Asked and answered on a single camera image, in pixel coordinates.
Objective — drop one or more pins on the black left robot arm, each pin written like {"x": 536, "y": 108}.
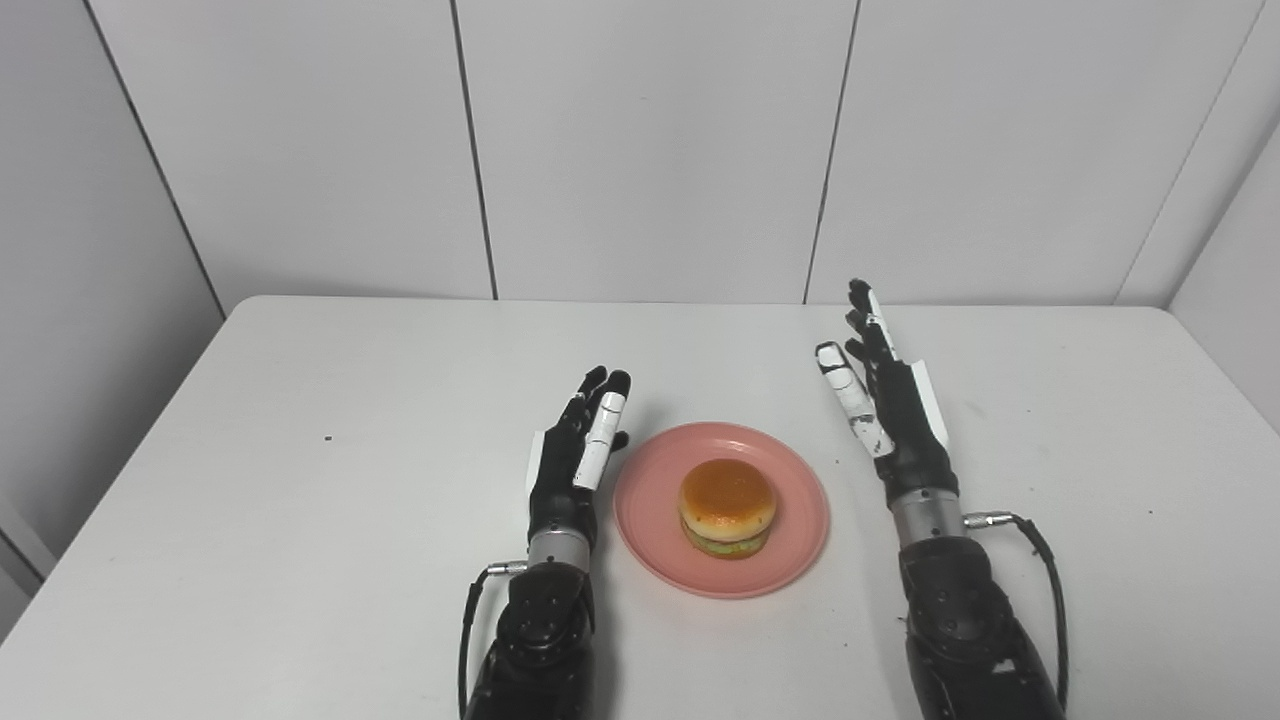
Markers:
{"x": 540, "y": 640}

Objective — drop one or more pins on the toy hamburger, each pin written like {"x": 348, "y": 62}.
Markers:
{"x": 728, "y": 495}

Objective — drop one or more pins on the pink round plate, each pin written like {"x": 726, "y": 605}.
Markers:
{"x": 650, "y": 510}

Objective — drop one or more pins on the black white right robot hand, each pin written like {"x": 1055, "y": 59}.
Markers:
{"x": 910, "y": 430}

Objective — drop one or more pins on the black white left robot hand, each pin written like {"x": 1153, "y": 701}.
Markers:
{"x": 555, "y": 480}

